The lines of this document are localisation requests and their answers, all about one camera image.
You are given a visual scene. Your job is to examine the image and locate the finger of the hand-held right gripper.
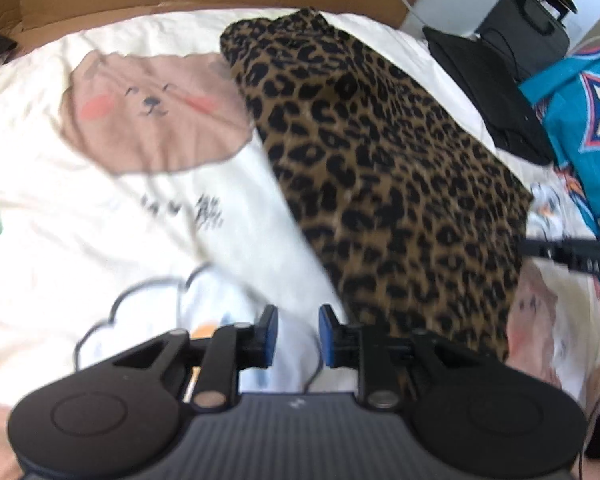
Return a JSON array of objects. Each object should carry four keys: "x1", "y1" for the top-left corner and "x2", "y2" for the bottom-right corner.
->
[{"x1": 522, "y1": 237, "x2": 600, "y2": 286}]

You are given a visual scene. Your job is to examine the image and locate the white bear print blanket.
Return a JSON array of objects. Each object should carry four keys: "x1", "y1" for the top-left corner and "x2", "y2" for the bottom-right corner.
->
[{"x1": 0, "y1": 7, "x2": 600, "y2": 461}]

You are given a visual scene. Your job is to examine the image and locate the black bag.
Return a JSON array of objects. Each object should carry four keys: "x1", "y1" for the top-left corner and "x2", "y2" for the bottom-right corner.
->
[{"x1": 477, "y1": 0, "x2": 573, "y2": 83}]

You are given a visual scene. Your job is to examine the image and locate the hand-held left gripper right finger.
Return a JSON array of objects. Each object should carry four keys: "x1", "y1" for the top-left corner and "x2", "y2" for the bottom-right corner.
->
[{"x1": 319, "y1": 304, "x2": 487, "y2": 408}]

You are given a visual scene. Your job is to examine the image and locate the leopard print garment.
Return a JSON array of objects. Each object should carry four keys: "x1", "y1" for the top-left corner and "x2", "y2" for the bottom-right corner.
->
[{"x1": 219, "y1": 7, "x2": 535, "y2": 396}]

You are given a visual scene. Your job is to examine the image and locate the black folded clothes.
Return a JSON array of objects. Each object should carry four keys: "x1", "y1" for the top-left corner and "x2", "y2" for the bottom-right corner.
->
[{"x1": 422, "y1": 25, "x2": 556, "y2": 166}]

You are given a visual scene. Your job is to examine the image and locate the blue patterned cloth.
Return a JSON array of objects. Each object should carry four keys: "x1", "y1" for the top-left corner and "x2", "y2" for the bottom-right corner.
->
[{"x1": 517, "y1": 42, "x2": 600, "y2": 241}]

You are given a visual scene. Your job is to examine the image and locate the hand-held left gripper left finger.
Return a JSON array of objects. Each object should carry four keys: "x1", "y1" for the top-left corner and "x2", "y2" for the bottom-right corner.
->
[{"x1": 111, "y1": 304, "x2": 280, "y2": 408}]

